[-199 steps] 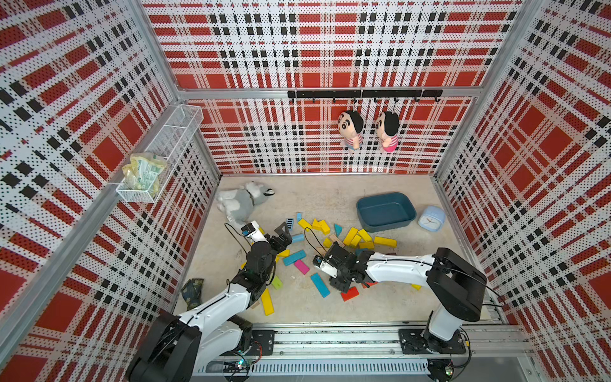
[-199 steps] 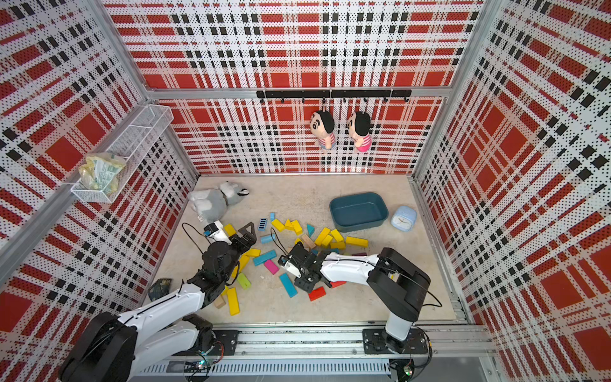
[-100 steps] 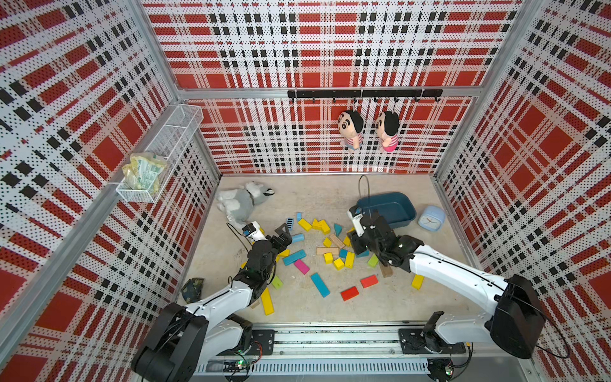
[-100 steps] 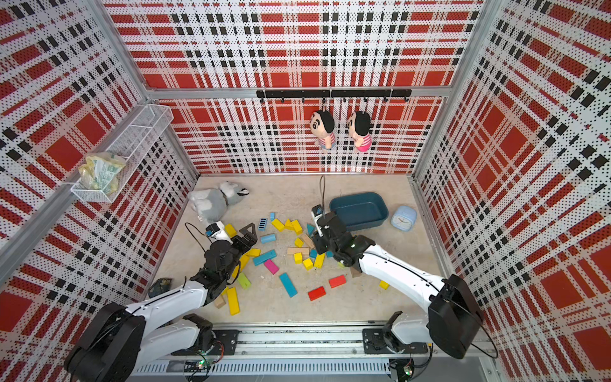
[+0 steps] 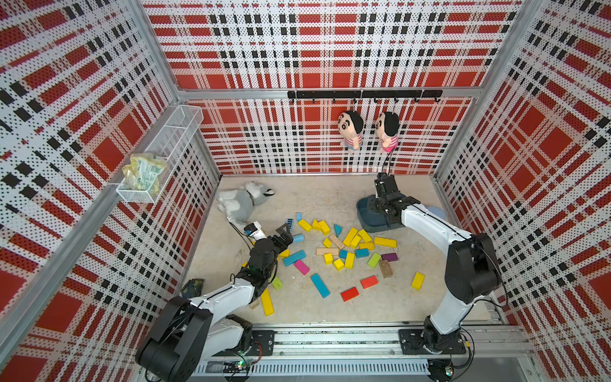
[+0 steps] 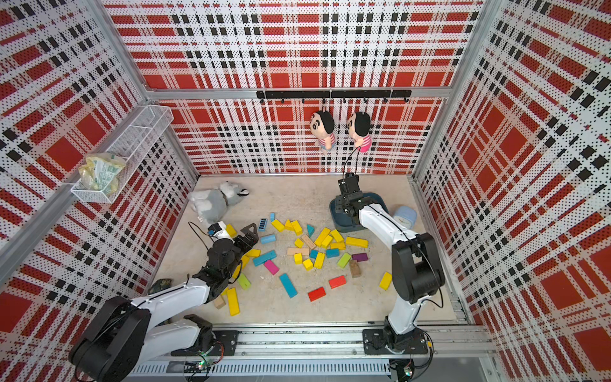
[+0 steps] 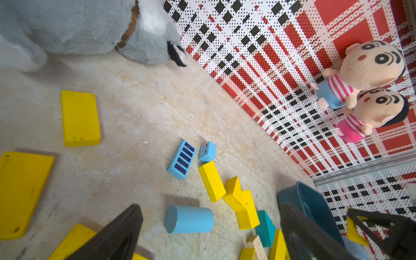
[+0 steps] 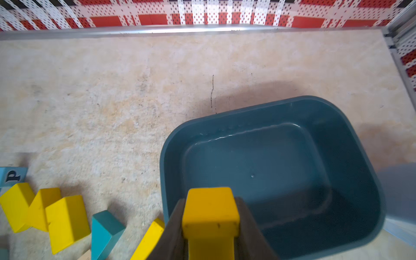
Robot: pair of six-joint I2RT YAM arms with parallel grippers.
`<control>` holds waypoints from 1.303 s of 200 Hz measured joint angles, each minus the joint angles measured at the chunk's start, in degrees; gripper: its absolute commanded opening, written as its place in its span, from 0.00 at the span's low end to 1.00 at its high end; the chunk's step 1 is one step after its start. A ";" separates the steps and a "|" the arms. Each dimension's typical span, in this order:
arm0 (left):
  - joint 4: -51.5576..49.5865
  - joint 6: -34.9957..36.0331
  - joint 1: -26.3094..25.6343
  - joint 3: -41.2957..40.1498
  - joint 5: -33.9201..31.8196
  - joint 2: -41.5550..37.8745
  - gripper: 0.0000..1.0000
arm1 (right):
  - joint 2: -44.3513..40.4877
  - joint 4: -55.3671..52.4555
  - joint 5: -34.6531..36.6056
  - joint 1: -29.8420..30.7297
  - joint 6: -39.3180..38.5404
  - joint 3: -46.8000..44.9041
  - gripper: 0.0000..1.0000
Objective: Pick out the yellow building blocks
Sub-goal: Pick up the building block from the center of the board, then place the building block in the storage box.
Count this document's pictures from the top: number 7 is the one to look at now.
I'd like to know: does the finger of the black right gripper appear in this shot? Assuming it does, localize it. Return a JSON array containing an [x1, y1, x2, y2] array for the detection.
[[347, 208, 416, 260]]

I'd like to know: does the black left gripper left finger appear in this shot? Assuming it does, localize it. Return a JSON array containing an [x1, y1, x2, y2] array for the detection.
[[67, 204, 143, 260]]

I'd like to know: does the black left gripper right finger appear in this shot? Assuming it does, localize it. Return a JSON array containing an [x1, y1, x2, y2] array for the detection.
[[280, 204, 355, 260]]

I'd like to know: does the yellow angled block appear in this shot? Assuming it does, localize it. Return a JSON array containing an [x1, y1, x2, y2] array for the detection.
[[223, 177, 260, 230]]

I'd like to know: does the yellow bar block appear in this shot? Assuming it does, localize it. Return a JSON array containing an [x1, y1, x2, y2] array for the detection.
[[198, 161, 226, 203]]

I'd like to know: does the large yellow block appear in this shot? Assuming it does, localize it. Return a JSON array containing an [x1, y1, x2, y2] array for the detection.
[[1, 151, 54, 240]]

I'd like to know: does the yellow rectangular block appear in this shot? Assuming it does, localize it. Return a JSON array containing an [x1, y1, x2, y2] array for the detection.
[[61, 91, 101, 147]]

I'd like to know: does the teal block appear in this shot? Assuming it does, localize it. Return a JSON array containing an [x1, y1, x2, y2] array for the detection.
[[255, 210, 276, 248]]

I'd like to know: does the dark teal plastic bin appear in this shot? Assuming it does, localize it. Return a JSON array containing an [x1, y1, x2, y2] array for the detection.
[[277, 181, 345, 247]]

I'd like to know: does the light blue cylinder block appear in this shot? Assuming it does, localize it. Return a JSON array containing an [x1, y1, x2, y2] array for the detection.
[[165, 205, 215, 234]]

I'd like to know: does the blue striped block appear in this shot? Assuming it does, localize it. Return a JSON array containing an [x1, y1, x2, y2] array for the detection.
[[167, 140, 196, 180]]

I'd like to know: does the small light blue cube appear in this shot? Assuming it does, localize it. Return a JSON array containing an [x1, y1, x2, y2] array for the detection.
[[198, 141, 217, 163]]

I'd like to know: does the pink-shirt hanging plush doll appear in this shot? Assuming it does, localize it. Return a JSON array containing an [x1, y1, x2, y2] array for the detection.
[[335, 88, 409, 143]]

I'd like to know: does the blue-shirt hanging plush doll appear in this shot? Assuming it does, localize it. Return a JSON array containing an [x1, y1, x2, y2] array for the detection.
[[311, 40, 406, 109]]

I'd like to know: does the grey plush husky toy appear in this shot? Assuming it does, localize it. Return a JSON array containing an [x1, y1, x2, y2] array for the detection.
[[1, 1, 187, 72]]

